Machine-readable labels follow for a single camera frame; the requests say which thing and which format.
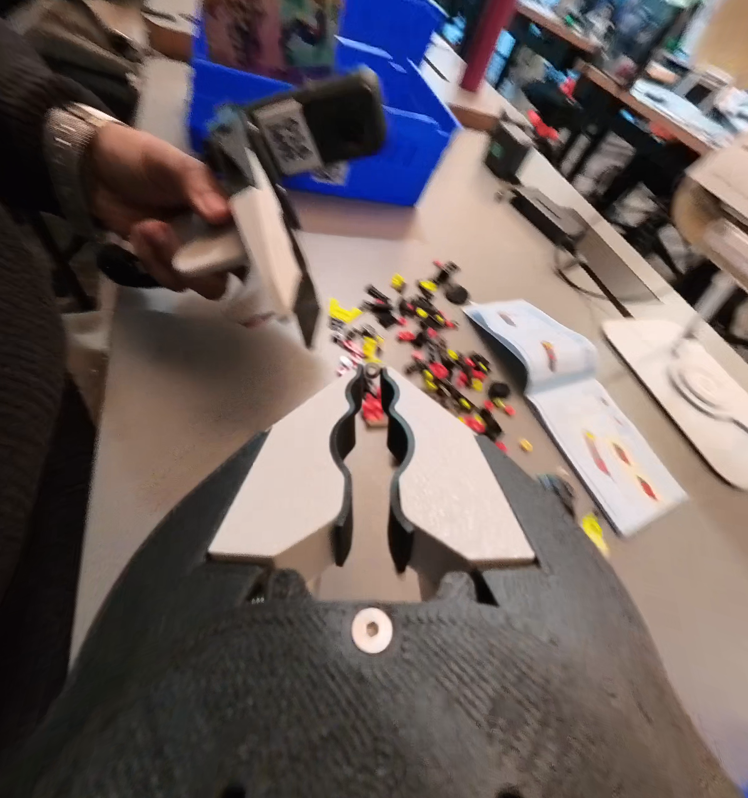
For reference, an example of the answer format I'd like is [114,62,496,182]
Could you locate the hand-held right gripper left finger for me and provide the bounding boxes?
[207,367,367,601]

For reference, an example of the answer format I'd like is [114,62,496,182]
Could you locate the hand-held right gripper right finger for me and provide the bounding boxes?
[380,367,537,601]

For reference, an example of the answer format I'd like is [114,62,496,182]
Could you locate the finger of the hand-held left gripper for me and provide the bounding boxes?
[229,156,320,348]

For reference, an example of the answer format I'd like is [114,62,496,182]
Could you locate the pile of lego pieces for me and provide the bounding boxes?
[327,259,537,456]

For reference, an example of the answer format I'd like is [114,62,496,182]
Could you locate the person's left forearm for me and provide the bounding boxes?
[0,0,131,250]

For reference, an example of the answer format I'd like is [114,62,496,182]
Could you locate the black round lego plate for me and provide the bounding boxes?
[536,473,577,509]

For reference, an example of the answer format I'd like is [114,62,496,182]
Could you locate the person's left hand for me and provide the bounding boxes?
[89,126,234,300]

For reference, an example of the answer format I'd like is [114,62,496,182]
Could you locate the blue plastic bin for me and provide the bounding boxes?
[188,0,463,208]

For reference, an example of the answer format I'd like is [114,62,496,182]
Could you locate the printed cardboard box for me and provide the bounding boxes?
[204,0,345,83]

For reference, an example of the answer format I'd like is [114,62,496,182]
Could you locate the black box device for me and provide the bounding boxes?
[485,117,535,183]

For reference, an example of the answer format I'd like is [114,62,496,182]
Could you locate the instruction booklet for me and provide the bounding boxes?
[463,299,689,538]

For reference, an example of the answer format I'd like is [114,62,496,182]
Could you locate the brown cardboard box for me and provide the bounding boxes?
[143,9,194,63]

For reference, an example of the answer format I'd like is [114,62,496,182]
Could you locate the black flat device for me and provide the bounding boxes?
[510,186,590,247]

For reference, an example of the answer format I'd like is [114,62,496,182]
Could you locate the white flat-based stand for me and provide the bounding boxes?
[600,268,748,491]

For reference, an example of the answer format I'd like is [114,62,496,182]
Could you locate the grey cloth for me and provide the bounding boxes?
[25,0,147,119]

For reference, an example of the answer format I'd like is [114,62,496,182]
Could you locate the person's black knit sweater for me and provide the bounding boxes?
[0,175,103,749]

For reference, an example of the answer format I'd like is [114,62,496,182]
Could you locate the wooden desk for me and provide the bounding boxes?
[517,0,733,153]

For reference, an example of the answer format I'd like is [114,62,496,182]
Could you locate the yellow string with tape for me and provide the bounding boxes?
[580,511,612,557]

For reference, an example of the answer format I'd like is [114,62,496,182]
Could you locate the dark red post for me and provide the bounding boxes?
[460,0,519,92]

